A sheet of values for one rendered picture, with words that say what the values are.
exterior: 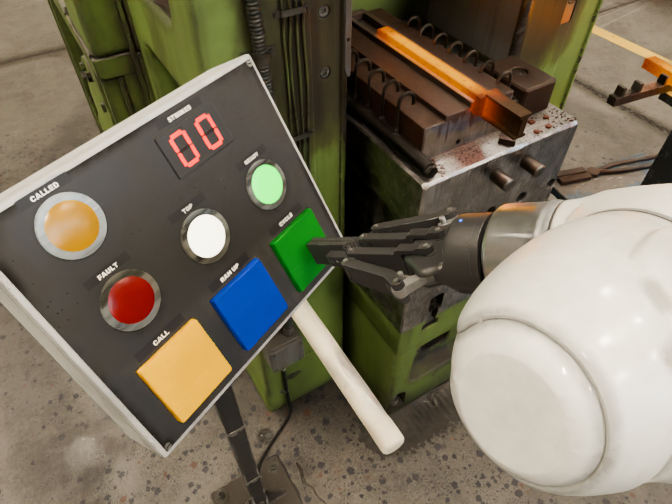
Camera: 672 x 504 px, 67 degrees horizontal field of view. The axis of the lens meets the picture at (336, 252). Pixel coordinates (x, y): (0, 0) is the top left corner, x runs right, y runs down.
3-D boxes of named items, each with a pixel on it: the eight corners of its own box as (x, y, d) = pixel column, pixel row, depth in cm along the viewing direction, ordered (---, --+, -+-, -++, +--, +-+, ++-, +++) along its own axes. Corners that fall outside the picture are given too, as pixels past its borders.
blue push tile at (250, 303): (290, 306, 61) (259, 256, 57) (249, 352, 57) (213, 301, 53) (280, 305, 62) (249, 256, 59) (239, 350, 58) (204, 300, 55)
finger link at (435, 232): (438, 233, 49) (445, 225, 50) (353, 233, 57) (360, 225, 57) (452, 266, 51) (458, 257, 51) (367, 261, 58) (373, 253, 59)
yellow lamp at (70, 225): (112, 244, 45) (95, 208, 42) (57, 264, 44) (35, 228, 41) (103, 223, 47) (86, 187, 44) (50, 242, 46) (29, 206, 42)
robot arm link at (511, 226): (592, 263, 46) (527, 262, 50) (571, 177, 42) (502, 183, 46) (561, 335, 41) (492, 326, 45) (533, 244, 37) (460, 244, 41)
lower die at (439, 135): (503, 127, 97) (515, 86, 91) (419, 161, 90) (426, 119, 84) (378, 40, 121) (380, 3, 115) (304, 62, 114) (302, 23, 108)
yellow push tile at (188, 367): (234, 368, 55) (196, 318, 52) (184, 424, 51) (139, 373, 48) (225, 366, 56) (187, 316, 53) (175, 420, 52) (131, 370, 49)
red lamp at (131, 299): (166, 314, 49) (155, 286, 46) (118, 336, 48) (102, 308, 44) (156, 292, 51) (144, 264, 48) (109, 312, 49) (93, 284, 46)
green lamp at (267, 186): (292, 199, 60) (289, 170, 57) (256, 213, 59) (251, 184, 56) (280, 184, 62) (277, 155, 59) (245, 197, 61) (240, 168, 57)
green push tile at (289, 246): (336, 255, 66) (311, 207, 63) (302, 292, 62) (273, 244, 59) (327, 254, 68) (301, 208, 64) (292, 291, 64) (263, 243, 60)
